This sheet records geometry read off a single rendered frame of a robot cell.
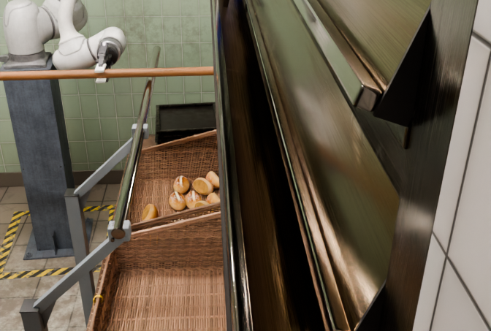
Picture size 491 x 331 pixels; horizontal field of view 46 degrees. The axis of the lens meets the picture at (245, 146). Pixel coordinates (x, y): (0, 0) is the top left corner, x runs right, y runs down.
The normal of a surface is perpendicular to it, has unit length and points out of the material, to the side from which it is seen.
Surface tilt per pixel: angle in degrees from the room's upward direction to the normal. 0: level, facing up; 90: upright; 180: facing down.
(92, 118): 90
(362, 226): 70
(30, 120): 90
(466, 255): 90
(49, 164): 90
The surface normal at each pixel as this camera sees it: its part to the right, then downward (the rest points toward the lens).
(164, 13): 0.07, 0.47
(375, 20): -0.93, -0.28
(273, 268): 0.22, -0.86
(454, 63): -1.00, 0.02
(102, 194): 0.01, -0.88
